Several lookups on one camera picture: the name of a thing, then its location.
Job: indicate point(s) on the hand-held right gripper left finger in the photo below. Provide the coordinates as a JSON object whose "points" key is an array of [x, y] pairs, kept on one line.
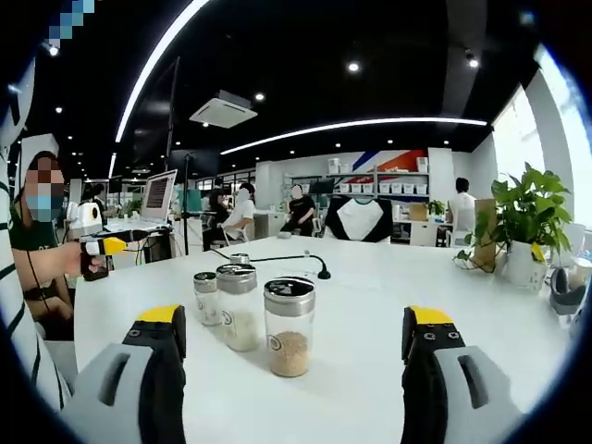
{"points": [[162, 393]]}

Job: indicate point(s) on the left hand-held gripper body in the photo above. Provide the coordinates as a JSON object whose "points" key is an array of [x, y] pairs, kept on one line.
{"points": [[85, 217]]}

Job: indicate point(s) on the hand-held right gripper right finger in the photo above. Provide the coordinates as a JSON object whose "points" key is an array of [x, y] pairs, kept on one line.
{"points": [[425, 393]]}

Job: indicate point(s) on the large seasoning bottle white powder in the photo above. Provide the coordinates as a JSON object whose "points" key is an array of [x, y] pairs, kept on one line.
{"points": [[238, 333]]}

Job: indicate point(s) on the small glass seasoning bottle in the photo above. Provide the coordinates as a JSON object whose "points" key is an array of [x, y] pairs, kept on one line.
{"points": [[207, 305], [240, 258]]}

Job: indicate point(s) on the large seasoning bottle brown grains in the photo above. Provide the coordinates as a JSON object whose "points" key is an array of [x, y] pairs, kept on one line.
{"points": [[289, 351]]}

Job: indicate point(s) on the person's left hand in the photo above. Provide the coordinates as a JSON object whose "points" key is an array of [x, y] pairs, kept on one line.
{"points": [[74, 259]]}

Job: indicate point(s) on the open laptop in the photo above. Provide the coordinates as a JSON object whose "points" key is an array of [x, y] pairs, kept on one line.
{"points": [[159, 194]]}

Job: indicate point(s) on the black tripod pole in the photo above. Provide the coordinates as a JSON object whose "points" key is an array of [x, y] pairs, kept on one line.
{"points": [[187, 208]]}

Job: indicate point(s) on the long ceiling light strip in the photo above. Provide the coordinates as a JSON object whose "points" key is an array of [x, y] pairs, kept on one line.
{"points": [[393, 121], [134, 92]]}

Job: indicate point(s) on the patterned paper cup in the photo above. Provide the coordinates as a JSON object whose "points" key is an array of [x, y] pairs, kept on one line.
{"points": [[538, 277]]}

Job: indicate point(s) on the grey headset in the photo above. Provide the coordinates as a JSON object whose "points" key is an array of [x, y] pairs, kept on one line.
{"points": [[562, 296]]}

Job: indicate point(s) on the small grey object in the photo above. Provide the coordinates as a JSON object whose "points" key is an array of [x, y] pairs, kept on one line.
{"points": [[285, 235]]}

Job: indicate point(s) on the ceiling air conditioner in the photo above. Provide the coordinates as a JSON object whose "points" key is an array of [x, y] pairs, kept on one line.
{"points": [[222, 110]]}

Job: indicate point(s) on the yellow tag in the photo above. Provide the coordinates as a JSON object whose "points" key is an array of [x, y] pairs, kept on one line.
{"points": [[536, 252]]}

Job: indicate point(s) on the cardboard box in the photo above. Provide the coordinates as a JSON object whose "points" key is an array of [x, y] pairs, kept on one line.
{"points": [[418, 212]]}

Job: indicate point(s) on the brown paper bag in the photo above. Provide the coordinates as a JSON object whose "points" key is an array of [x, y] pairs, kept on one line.
{"points": [[485, 217]]}

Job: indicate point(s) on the black and white shirt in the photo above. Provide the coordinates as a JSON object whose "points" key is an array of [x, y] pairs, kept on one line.
{"points": [[358, 219]]}

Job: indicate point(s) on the small green plant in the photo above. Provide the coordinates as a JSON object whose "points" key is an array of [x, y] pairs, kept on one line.
{"points": [[436, 207]]}

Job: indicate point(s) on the white tub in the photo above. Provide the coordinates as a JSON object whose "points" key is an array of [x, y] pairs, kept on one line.
{"points": [[580, 273]]}

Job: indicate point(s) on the row of white storage boxes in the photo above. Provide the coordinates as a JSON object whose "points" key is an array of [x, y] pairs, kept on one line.
{"points": [[407, 188]]}

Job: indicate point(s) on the green potted plant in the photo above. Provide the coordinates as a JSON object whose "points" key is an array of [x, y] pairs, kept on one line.
{"points": [[532, 203]]}

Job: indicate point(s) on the grey wall shelf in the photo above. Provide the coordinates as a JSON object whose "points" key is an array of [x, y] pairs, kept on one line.
{"points": [[377, 182]]}

